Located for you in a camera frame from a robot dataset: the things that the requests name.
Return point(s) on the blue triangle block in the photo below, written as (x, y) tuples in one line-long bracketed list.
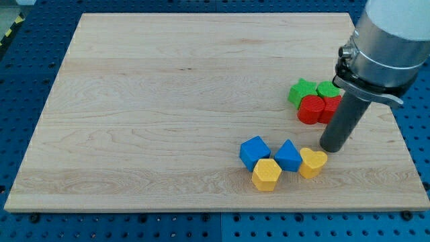
[(288, 157)]

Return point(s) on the yellow heart block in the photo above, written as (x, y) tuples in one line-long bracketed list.
[(312, 162)]

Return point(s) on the green star block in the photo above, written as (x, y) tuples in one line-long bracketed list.
[(300, 90)]

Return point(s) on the blue cube block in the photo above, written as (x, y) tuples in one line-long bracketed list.
[(253, 150)]

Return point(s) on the yellow hexagon block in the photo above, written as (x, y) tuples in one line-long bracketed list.
[(266, 174)]

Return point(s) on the light wooden board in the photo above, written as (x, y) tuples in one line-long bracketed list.
[(148, 112)]

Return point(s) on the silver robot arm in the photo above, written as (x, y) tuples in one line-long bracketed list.
[(393, 33)]

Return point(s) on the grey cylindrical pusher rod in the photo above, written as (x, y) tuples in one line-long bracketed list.
[(343, 122)]

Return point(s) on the green cylinder block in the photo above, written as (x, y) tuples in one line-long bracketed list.
[(327, 89)]

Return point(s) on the red cylinder block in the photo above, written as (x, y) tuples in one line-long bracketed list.
[(310, 109)]

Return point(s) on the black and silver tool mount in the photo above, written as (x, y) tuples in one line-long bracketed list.
[(371, 81)]

